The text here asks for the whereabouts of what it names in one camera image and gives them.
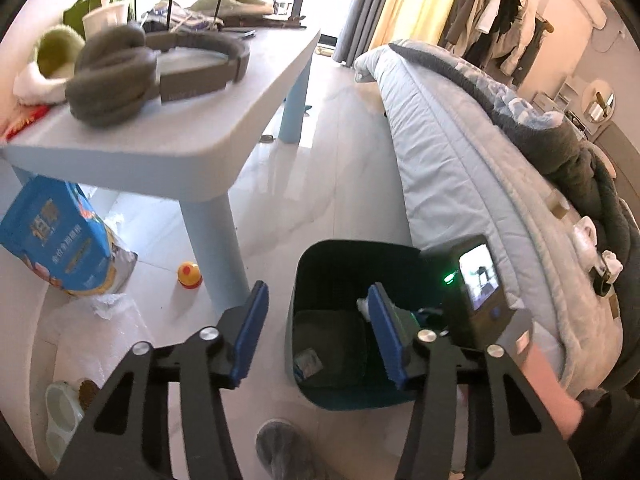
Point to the brown tape roll far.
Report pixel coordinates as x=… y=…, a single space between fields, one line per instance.
x=557 y=204

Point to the brown tape roll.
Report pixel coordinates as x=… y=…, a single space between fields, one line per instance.
x=614 y=304
x=557 y=204

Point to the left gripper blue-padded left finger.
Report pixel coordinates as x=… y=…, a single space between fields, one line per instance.
x=125 y=435

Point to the green fuzzy slipper near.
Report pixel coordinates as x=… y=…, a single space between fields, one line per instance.
x=52 y=63

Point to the white sock back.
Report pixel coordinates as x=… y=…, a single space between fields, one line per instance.
x=585 y=239

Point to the blue cat food bag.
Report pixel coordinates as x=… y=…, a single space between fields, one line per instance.
x=54 y=230

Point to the yellow curtain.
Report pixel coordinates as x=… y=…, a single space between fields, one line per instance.
x=422 y=20

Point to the grey headboard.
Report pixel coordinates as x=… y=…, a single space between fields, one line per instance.
x=625 y=160

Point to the blue patterned duvet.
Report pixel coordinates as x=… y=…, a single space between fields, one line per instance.
x=499 y=101

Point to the round vanity mirror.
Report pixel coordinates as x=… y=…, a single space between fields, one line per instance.
x=598 y=101

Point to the blue tissue packet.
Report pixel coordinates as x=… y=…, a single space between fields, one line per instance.
x=306 y=364

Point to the clothes rack with clothes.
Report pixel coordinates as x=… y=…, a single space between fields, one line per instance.
x=501 y=37

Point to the dark grey fleece blanket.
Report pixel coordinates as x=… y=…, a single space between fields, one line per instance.
x=576 y=170

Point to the white sock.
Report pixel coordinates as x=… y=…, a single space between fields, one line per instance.
x=612 y=267
x=585 y=239

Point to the dark teal trash bin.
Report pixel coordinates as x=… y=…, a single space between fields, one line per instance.
x=330 y=276

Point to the clear plastic wrapper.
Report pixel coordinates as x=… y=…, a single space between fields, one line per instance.
x=363 y=308

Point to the person's right hand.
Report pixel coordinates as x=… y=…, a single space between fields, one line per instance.
x=565 y=411

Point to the grey curtain left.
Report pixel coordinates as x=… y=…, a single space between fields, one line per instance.
x=358 y=31

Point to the green fuzzy slipper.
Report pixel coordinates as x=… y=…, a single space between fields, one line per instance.
x=52 y=63
x=232 y=8

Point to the dark wooden sticks bundle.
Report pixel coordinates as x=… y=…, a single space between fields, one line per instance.
x=268 y=21

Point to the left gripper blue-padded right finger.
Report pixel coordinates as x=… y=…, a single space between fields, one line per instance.
x=510 y=433

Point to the grey over-ear headphones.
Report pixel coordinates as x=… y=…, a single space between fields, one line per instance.
x=116 y=72

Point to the white lidded mug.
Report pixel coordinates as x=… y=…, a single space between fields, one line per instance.
x=108 y=14

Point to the white dresser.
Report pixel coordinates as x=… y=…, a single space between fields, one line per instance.
x=568 y=101

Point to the light blue side table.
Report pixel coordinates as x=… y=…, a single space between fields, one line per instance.
x=190 y=151

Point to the grey fuzzy slipper on foot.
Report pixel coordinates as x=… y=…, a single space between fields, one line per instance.
x=285 y=453

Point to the white pet food bowl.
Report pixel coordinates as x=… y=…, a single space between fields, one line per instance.
x=66 y=406

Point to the brown tape roll near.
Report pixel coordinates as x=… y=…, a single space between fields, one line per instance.
x=614 y=304

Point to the green fuzzy slipper far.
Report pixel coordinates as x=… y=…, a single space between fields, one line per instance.
x=232 y=8

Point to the yellow red ball toy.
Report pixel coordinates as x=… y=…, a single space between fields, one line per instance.
x=189 y=275

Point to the white sock front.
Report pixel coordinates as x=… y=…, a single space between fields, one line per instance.
x=612 y=267

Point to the grey bed mattress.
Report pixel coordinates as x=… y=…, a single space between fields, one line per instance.
x=462 y=176

